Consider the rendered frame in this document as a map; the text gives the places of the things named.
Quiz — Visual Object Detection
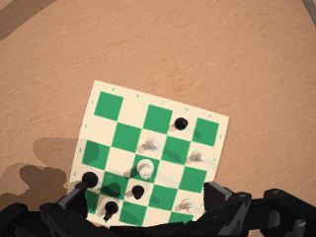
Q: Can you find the green and white chessboard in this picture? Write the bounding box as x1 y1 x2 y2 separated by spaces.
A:
67 80 229 227

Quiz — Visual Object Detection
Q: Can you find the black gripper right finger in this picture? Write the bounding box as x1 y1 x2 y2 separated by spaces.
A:
174 181 316 237

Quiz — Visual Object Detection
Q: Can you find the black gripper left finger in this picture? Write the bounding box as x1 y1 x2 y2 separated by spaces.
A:
0 189 120 237

